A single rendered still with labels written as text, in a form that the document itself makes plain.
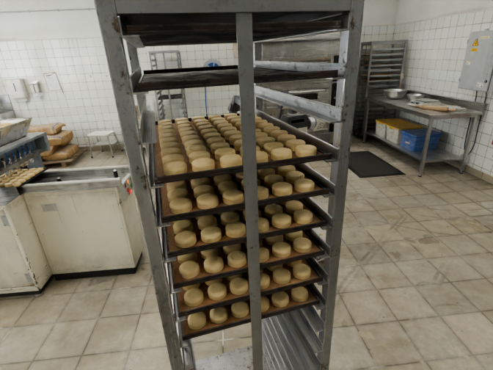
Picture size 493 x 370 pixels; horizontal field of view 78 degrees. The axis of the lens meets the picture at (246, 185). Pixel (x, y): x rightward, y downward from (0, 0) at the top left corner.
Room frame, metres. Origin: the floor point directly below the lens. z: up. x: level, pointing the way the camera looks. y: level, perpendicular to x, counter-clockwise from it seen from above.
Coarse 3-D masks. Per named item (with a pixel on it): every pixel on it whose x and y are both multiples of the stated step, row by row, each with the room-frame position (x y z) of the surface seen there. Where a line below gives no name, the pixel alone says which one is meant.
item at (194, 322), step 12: (300, 288) 0.72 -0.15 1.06; (264, 300) 0.67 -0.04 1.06; (276, 300) 0.67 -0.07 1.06; (288, 300) 0.69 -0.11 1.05; (300, 300) 0.68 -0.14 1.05; (312, 300) 0.69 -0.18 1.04; (204, 312) 0.66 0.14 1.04; (216, 312) 0.64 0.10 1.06; (228, 312) 0.66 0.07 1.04; (240, 312) 0.64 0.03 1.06; (264, 312) 0.65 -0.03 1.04; (192, 324) 0.60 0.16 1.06; (204, 324) 0.61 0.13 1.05; (216, 324) 0.61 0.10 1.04
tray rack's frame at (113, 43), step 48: (96, 0) 0.54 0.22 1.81; (144, 0) 0.56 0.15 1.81; (192, 0) 0.58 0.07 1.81; (240, 0) 0.60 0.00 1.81; (288, 0) 0.63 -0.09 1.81; (336, 0) 0.65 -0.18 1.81; (240, 48) 0.61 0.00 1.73; (240, 96) 0.61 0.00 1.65; (336, 96) 0.69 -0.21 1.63; (336, 144) 0.67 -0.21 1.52; (144, 192) 0.55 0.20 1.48; (336, 192) 0.66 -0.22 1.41; (336, 240) 0.66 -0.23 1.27; (336, 288) 0.67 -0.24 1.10
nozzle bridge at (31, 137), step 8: (32, 136) 2.45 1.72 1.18; (40, 136) 2.51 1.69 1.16; (8, 144) 2.22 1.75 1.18; (16, 144) 2.21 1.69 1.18; (24, 144) 2.28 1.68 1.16; (40, 144) 2.55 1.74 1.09; (48, 144) 2.58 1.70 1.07; (0, 152) 2.01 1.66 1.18; (8, 152) 2.20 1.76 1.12; (16, 152) 2.28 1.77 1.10; (32, 152) 2.44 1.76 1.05; (40, 152) 2.49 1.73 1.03; (0, 160) 2.09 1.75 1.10; (24, 160) 2.27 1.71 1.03; (40, 160) 2.57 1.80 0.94; (0, 168) 2.06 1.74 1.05; (8, 168) 2.07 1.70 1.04
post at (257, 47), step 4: (256, 44) 1.25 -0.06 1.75; (260, 44) 1.26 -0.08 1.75; (256, 48) 1.25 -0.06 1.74; (260, 48) 1.26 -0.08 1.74; (256, 52) 1.25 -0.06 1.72; (260, 52) 1.26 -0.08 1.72; (256, 56) 1.25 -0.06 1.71; (260, 56) 1.26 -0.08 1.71; (256, 60) 1.25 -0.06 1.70; (260, 60) 1.26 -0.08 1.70; (256, 84) 1.25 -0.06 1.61; (260, 84) 1.25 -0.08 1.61; (256, 100) 1.25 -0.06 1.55; (260, 100) 1.25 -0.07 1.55; (256, 104) 1.25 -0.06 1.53; (260, 104) 1.25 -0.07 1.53; (256, 108) 1.25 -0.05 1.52; (260, 108) 1.25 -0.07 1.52
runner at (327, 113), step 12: (264, 96) 1.12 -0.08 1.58; (276, 96) 1.03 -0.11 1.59; (288, 96) 0.93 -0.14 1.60; (288, 108) 0.87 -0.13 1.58; (300, 108) 0.84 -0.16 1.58; (312, 108) 0.79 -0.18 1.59; (324, 108) 0.73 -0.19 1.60; (336, 108) 0.68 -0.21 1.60; (324, 120) 0.68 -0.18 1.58; (336, 120) 0.66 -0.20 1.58
